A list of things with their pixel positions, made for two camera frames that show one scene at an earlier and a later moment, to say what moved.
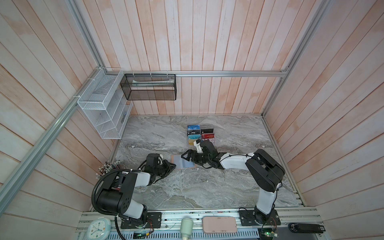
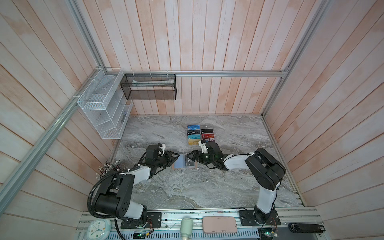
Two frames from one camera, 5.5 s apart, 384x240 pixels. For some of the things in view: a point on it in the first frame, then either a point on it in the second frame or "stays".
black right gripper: x=190 y=151 stays
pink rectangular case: x=217 y=224 stays
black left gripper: x=167 y=165 to x=170 y=161
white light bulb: x=186 y=228 stays
